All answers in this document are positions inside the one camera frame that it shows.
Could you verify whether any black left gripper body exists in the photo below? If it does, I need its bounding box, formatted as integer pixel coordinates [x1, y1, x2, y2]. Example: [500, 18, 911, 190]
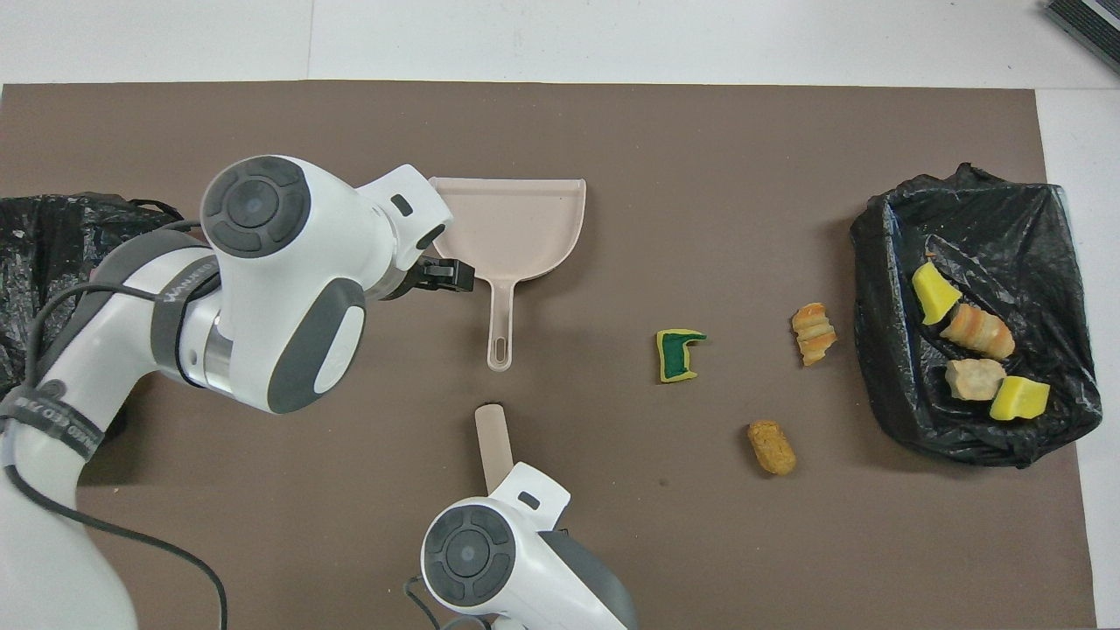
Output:
[385, 254, 436, 304]

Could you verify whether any beige plastic dustpan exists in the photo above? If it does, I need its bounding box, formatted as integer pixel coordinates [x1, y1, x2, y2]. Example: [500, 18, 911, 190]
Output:
[428, 177, 588, 373]

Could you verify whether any beige hand brush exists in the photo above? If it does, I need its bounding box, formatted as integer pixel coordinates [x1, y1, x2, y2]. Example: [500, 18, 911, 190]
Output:
[473, 402, 517, 495]

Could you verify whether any notched green yellow sponge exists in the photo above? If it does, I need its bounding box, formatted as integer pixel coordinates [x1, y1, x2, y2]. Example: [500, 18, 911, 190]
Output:
[657, 328, 708, 384]

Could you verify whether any brown fried nugget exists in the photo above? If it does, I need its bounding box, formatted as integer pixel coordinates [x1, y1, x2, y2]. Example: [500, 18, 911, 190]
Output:
[747, 420, 798, 477]

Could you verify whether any striped orange croissant piece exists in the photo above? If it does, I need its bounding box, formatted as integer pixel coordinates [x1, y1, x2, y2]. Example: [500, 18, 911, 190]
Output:
[792, 302, 838, 367]
[940, 303, 1017, 361]

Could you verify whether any yellow sponge chunk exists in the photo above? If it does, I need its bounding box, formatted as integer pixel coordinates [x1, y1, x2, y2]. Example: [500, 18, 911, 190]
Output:
[912, 261, 963, 326]

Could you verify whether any pale bread chunk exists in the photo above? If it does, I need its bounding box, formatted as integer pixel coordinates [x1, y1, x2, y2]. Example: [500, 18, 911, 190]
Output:
[944, 357, 1008, 403]

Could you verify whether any small green yellow sponge piece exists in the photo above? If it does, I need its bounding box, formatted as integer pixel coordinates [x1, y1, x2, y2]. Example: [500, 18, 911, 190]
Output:
[989, 374, 1052, 423]

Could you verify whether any black plastic trash bag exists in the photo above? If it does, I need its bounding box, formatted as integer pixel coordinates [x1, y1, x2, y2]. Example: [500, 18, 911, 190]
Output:
[0, 192, 189, 395]
[850, 162, 1103, 469]

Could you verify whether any brown table mat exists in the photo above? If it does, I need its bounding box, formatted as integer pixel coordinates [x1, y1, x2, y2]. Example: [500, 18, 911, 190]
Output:
[0, 80, 1099, 630]

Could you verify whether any dark ribbed vent panel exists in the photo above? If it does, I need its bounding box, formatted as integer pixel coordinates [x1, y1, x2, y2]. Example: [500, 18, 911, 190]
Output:
[1044, 0, 1120, 75]

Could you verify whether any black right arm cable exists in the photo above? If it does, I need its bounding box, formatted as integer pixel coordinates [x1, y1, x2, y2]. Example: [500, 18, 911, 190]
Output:
[402, 575, 491, 630]

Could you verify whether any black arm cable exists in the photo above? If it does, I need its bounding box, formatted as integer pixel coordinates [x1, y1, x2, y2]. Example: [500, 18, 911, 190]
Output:
[0, 280, 230, 630]
[402, 575, 491, 630]

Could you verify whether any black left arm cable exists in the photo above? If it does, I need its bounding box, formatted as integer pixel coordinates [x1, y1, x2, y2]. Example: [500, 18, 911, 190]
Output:
[0, 280, 230, 630]

